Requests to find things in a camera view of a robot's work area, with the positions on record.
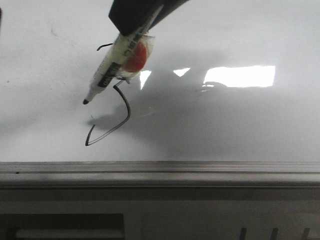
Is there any grey cabinet below whiteboard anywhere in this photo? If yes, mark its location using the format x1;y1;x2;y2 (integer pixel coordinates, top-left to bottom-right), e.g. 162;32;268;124
0;187;320;240

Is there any red magnet taped to marker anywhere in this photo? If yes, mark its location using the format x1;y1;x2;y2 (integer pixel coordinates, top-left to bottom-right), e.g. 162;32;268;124
116;35;155;83

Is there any white whiteboard with metal frame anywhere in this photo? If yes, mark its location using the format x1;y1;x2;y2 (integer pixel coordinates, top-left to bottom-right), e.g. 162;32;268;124
0;0;320;188

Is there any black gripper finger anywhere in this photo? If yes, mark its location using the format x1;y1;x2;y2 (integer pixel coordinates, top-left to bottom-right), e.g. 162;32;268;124
108;0;164;36
149;0;188;30

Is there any white black whiteboard marker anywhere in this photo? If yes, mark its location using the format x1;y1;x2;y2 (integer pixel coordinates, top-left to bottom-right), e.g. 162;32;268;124
82;4;164;105

